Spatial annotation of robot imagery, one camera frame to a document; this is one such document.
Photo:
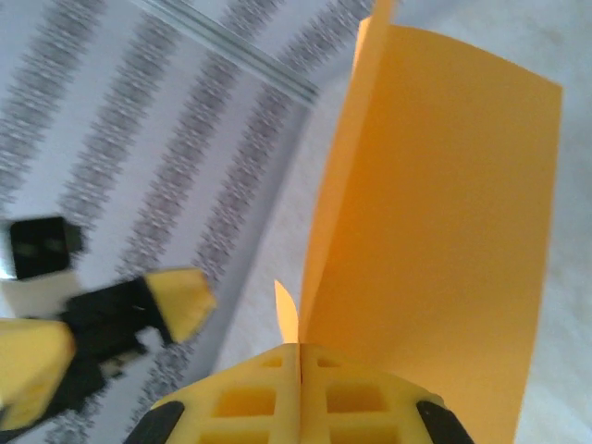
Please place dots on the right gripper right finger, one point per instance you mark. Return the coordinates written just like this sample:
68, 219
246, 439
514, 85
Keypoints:
314, 393

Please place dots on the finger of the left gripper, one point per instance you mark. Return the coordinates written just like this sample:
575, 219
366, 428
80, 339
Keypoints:
32, 370
182, 303

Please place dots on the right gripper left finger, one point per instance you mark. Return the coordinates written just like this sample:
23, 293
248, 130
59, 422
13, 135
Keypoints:
287, 393

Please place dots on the orange paper sheet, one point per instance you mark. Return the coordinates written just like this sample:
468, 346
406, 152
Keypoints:
439, 208

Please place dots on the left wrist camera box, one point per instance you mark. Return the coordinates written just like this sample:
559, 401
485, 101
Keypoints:
41, 250

